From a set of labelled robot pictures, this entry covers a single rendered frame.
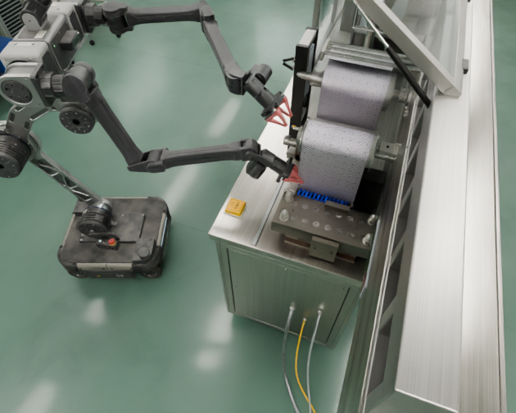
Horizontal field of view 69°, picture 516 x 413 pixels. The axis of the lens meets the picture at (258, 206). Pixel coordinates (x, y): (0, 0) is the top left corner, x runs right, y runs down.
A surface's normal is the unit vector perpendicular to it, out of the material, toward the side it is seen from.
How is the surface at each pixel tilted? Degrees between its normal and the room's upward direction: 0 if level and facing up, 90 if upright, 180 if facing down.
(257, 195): 0
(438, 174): 0
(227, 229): 0
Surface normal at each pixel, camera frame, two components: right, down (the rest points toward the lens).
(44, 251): 0.00, -0.62
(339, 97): -0.35, 0.76
